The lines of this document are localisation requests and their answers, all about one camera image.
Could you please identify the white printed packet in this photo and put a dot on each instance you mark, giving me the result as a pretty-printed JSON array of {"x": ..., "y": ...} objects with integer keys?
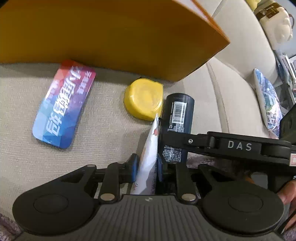
[{"x": 146, "y": 173}]

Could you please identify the blue purple card box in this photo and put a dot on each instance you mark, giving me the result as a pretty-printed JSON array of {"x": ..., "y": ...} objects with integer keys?
[{"x": 60, "y": 109}]

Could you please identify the person right hand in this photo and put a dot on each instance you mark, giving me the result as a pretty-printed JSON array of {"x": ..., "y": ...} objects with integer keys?
[{"x": 287, "y": 193}]

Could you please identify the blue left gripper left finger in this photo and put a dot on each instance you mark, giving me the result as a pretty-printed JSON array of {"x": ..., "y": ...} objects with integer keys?
[{"x": 132, "y": 167}]

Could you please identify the yellow round tape measure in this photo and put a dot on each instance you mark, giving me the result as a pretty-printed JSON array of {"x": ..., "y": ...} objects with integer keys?
[{"x": 144, "y": 99}]

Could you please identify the orange cardboard box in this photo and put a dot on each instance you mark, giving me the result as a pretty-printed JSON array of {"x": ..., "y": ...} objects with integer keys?
[{"x": 161, "y": 39}]

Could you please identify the blue patterned cushion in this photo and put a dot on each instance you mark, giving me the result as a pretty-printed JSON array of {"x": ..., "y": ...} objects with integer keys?
[{"x": 268, "y": 102}]

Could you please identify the purple fuzzy sleeve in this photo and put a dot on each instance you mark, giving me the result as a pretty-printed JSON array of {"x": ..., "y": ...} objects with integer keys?
[{"x": 9, "y": 230}]

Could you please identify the white plush toy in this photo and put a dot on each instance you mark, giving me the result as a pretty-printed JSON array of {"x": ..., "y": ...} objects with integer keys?
[{"x": 275, "y": 20}]

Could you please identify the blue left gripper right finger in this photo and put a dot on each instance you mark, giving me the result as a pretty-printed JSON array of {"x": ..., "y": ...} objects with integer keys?
[{"x": 163, "y": 171}]

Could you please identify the beige fabric sofa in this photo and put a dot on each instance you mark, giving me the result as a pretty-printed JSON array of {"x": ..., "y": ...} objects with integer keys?
[{"x": 225, "y": 101}]

